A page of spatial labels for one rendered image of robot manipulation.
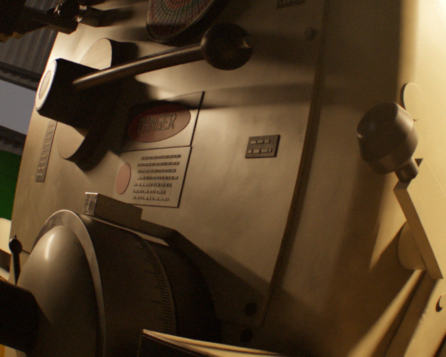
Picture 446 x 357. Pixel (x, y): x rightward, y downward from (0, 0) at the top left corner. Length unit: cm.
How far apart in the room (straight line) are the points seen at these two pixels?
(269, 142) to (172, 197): 12
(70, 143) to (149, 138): 17
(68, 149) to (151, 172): 19
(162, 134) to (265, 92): 14
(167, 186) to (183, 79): 9
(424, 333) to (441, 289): 4
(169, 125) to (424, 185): 32
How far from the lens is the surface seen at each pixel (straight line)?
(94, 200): 61
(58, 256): 58
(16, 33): 94
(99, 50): 89
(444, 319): 52
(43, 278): 58
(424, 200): 45
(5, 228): 217
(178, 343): 41
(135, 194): 72
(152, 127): 73
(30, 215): 104
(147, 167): 72
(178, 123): 69
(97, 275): 53
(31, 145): 111
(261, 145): 58
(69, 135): 88
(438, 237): 47
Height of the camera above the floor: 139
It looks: 10 degrees up
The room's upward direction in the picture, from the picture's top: 13 degrees clockwise
